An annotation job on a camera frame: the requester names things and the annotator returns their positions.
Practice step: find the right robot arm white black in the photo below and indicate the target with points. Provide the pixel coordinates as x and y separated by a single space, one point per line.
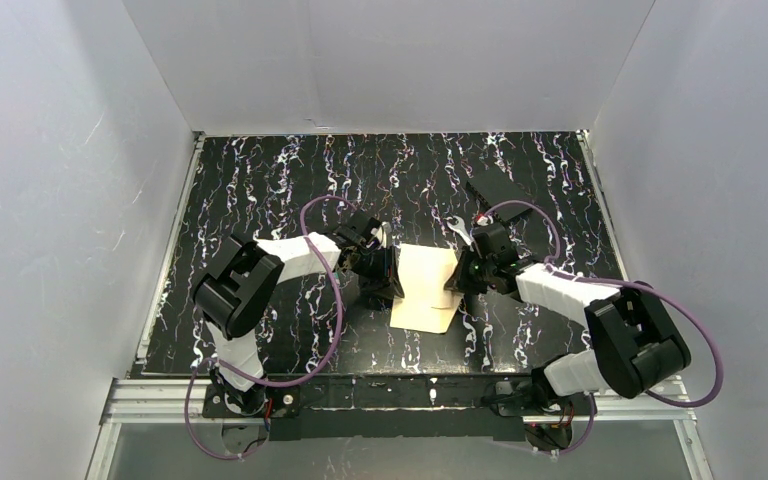
634 341

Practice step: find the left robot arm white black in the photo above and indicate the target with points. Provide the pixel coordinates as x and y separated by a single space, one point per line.
236 288

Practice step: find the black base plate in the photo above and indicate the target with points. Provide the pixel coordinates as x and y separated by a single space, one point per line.
498 406

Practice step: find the black flat box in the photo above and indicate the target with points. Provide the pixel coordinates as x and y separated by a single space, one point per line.
492 187

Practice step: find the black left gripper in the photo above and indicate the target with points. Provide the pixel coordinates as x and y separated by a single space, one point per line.
387 273

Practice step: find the aluminium front rail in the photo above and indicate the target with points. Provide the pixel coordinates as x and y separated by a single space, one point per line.
172 400

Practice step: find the cream envelope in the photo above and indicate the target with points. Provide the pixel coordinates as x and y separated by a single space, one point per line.
426 306

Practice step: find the silver wrench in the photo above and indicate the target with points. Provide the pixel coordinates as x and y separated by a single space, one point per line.
457 225

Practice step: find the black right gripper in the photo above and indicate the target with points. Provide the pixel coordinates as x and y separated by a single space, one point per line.
461 277

